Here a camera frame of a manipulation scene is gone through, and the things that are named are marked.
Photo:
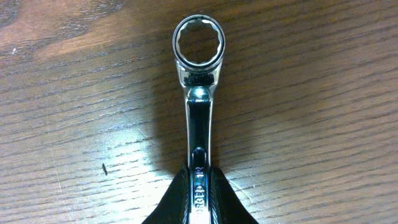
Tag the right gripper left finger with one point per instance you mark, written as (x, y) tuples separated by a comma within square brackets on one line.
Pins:
[(173, 206)]

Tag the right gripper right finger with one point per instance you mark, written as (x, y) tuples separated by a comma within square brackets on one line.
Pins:
[(225, 206)]

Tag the silver combination wrench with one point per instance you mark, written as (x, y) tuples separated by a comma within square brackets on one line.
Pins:
[(198, 43)]

